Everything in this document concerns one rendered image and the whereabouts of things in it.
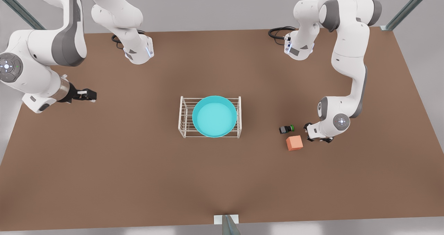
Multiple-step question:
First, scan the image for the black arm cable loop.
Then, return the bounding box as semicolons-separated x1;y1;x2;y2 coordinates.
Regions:
268;26;297;47
111;30;146;50

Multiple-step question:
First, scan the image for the white wire shelf rack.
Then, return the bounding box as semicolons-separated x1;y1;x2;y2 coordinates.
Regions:
178;96;242;139

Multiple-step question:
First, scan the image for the orange cube block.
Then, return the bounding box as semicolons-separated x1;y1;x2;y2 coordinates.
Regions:
286;135;304;151

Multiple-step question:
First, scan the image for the silver frame post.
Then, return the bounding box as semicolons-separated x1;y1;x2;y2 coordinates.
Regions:
0;0;46;31
379;0;438;32
214;214;241;235

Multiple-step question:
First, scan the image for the cyan round plate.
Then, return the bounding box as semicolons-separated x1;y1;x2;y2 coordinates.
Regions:
192;95;238;138

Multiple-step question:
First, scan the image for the black right arm cable loop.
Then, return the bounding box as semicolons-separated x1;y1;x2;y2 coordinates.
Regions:
111;30;146;50

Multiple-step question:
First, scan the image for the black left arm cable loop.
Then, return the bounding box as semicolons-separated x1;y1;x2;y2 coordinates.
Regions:
268;26;297;47

